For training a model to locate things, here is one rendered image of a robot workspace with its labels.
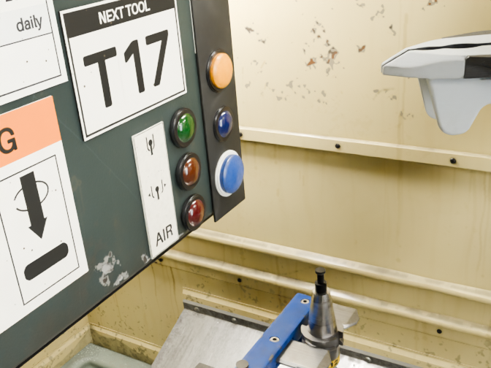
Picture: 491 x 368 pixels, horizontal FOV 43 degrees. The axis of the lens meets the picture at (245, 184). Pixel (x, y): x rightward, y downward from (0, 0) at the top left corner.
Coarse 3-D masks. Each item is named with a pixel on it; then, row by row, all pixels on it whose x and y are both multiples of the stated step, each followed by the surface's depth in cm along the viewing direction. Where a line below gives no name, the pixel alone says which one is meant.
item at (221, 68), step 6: (222, 54) 44; (216, 60) 44; (222, 60) 44; (228, 60) 45; (216, 66) 44; (222, 66) 44; (228, 66) 45; (210, 72) 44; (216, 72) 44; (222, 72) 44; (228, 72) 45; (216, 78) 44; (222, 78) 44; (228, 78) 45; (216, 84) 44; (222, 84) 45; (228, 84) 45
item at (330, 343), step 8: (336, 320) 95; (304, 328) 94; (304, 336) 92; (312, 336) 92; (336, 336) 93; (312, 344) 92; (320, 344) 91; (328, 344) 91; (336, 344) 92; (336, 352) 92
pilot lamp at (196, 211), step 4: (196, 200) 45; (200, 200) 45; (192, 204) 44; (196, 204) 44; (200, 204) 45; (192, 208) 44; (196, 208) 44; (200, 208) 45; (204, 208) 45; (192, 212) 44; (196, 212) 44; (200, 212) 45; (204, 212) 46; (192, 216) 44; (196, 216) 44; (200, 216) 45; (192, 220) 44; (196, 220) 44; (200, 220) 45; (192, 224) 45; (196, 224) 45
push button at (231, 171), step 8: (224, 160) 47; (232, 160) 47; (240, 160) 48; (224, 168) 47; (232, 168) 47; (240, 168) 48; (224, 176) 47; (232, 176) 47; (240, 176) 49; (224, 184) 47; (232, 184) 48; (240, 184) 49; (232, 192) 48
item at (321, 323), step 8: (328, 288) 91; (312, 296) 91; (320, 296) 90; (328, 296) 90; (312, 304) 91; (320, 304) 90; (328, 304) 90; (312, 312) 91; (320, 312) 90; (328, 312) 91; (312, 320) 92; (320, 320) 91; (328, 320) 91; (312, 328) 92; (320, 328) 91; (328, 328) 91; (336, 328) 93; (320, 336) 92; (328, 336) 92
